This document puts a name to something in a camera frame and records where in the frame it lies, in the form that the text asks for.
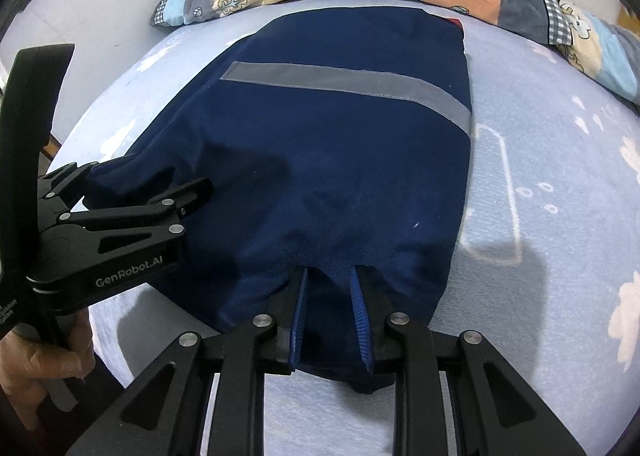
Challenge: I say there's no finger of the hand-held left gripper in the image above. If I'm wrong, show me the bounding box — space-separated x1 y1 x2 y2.
56 177 213 262
36 161 103 217

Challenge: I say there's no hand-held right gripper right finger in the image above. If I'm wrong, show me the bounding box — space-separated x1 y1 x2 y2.
348 267 588 456

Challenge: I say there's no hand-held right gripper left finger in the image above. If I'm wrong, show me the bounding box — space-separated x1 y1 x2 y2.
65 267 309 456

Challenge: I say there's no navy blue work jacket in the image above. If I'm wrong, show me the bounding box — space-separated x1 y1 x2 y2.
82 6 474 394

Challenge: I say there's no person's left hand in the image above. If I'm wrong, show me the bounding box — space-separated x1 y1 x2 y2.
0 308 98 437

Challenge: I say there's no light blue bed sheet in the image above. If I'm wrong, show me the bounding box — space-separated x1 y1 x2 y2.
50 0 640 456

